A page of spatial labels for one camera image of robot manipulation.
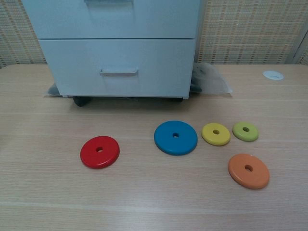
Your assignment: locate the blue wooden ring disc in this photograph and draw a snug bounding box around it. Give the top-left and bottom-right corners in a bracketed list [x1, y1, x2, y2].
[154, 120, 198, 156]

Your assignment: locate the clear plastic bag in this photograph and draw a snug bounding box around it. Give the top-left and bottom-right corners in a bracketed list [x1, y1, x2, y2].
[43, 63, 233, 97]

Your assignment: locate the white drawer cabinet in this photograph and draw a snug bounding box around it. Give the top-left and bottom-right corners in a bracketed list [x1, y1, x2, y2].
[21, 0, 207, 100]

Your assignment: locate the green wooden ring disc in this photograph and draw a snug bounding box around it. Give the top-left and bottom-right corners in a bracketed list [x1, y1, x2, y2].
[232, 121, 259, 142]

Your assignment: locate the yellow wooden ring disc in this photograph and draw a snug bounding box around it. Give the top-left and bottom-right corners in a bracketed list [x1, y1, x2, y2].
[201, 123, 231, 146]

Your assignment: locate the white round cable grommet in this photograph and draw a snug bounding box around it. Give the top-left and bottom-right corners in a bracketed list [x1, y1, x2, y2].
[262, 70, 284, 80]

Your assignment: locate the red wooden ring disc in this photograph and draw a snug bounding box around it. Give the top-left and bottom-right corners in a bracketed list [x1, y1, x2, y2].
[80, 135, 120, 169]

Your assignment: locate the white drawer with recessed handle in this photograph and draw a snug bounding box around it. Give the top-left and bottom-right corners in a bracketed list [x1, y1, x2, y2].
[21, 0, 201, 39]

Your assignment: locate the orange wooden ring disc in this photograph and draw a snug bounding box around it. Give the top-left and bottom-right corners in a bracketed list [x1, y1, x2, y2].
[228, 153, 270, 190]

